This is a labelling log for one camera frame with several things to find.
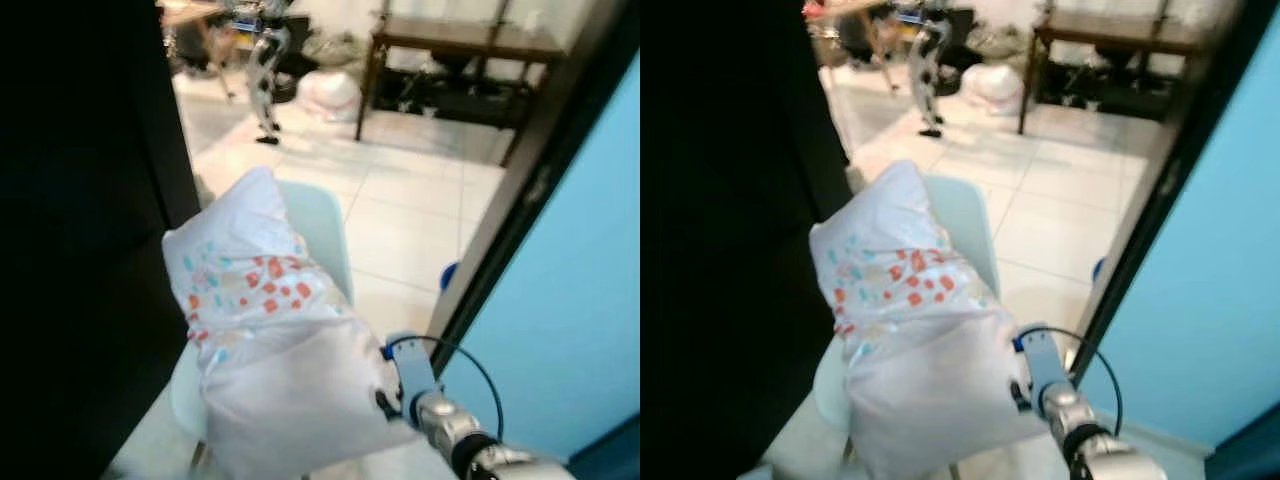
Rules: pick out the light wooden table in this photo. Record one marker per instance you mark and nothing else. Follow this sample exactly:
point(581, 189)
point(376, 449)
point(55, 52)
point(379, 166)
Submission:
point(190, 12)
point(835, 8)

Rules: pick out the dark blue furniture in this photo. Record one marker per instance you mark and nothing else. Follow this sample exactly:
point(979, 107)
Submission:
point(610, 455)
point(1248, 445)

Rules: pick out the dark door frame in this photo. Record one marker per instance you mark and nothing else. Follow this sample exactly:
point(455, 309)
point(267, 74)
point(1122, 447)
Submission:
point(545, 150)
point(1185, 150)

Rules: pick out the white pillow with coloured dots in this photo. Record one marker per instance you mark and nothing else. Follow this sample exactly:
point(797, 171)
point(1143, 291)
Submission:
point(280, 370)
point(920, 370)

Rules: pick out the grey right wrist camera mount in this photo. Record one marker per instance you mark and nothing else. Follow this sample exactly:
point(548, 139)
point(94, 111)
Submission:
point(413, 365)
point(1044, 360)

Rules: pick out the silver humanoid robot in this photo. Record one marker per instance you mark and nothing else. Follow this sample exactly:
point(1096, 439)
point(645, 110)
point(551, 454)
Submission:
point(263, 70)
point(930, 65)

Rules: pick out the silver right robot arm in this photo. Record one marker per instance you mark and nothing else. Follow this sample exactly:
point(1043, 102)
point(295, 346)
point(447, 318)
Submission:
point(1090, 440)
point(470, 445)

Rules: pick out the white plastic bag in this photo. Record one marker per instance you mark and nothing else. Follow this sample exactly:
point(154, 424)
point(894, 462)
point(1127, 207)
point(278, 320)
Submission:
point(330, 95)
point(992, 88)

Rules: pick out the dark wooden table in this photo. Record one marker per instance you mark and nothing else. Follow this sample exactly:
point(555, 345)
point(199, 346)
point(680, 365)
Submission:
point(460, 40)
point(1110, 33)

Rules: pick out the small blue object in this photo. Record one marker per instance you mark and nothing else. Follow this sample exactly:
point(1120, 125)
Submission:
point(1099, 270)
point(449, 276)

